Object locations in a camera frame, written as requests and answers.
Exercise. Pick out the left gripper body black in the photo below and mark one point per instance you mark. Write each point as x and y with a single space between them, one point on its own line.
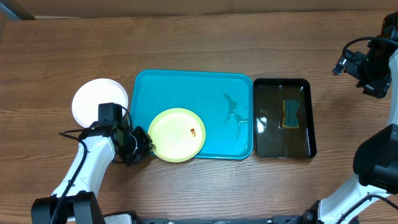
138 145

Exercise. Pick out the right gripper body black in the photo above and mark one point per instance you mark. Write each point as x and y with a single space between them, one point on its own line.
352 66

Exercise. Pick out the yellow plate with sauce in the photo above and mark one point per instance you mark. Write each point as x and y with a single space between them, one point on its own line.
178 134

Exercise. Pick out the pinkish white plate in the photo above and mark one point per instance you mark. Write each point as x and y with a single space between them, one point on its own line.
90 95

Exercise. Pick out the green yellow sponge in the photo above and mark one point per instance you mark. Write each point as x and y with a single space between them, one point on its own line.
290 109

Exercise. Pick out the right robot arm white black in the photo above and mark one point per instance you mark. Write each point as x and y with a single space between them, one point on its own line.
375 162

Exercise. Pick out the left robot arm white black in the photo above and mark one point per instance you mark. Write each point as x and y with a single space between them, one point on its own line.
75 199

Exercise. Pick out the blue plastic tray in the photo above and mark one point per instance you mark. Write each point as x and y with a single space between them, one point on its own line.
223 101

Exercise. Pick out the black tray with water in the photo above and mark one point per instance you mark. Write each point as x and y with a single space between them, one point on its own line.
270 139

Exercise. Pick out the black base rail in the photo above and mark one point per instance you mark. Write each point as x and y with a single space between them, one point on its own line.
274 220

